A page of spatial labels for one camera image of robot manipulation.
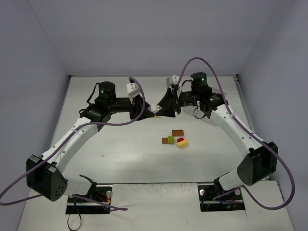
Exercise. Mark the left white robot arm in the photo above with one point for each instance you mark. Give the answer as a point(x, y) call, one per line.
point(45, 173)

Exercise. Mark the white lego brick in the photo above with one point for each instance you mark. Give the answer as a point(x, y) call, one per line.
point(156, 107)

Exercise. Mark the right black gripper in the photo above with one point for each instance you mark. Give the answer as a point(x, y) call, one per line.
point(176, 103)

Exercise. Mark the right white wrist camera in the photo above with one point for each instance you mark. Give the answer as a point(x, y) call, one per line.
point(172, 80)

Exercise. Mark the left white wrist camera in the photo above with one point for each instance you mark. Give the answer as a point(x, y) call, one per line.
point(133, 90)

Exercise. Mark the yellow half-round lego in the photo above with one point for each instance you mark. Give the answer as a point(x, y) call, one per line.
point(182, 143)

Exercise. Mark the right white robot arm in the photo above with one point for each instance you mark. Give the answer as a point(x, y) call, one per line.
point(259, 159)

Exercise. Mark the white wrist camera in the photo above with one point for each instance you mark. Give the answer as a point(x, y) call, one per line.
point(133, 90)
point(172, 80)

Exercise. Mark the green lego on brown plate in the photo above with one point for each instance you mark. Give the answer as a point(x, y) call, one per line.
point(170, 139)

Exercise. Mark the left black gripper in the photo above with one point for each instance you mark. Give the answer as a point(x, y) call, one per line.
point(135, 109)

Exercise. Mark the brown lego plate with green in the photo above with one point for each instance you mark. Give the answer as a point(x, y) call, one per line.
point(164, 140)

